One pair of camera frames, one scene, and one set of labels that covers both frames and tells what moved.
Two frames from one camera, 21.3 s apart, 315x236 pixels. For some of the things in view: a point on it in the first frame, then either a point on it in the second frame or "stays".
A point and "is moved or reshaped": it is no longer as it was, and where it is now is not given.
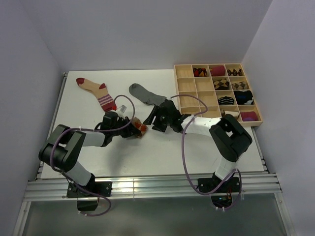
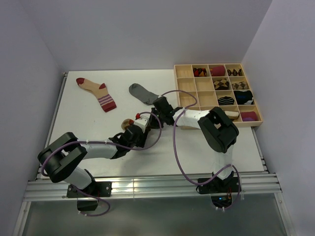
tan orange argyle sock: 137,125 is moved or reshaped
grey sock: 147,97 stays
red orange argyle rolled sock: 200,72 stays
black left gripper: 130,131 → 142,138
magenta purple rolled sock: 248,116 stays
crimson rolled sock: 218,71 stays
